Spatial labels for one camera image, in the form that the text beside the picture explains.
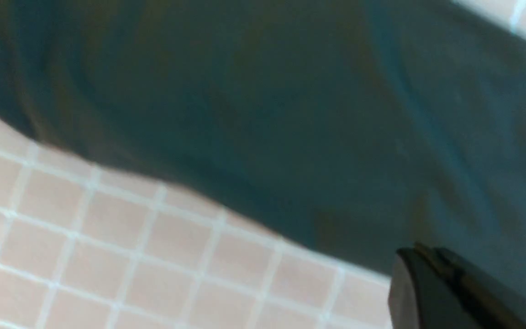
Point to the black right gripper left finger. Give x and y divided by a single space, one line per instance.
424 291

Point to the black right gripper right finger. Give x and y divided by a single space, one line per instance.
513 300

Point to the dark gray long-sleeve top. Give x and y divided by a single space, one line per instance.
352 127

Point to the pink checkered tablecloth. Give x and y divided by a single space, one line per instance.
85 246

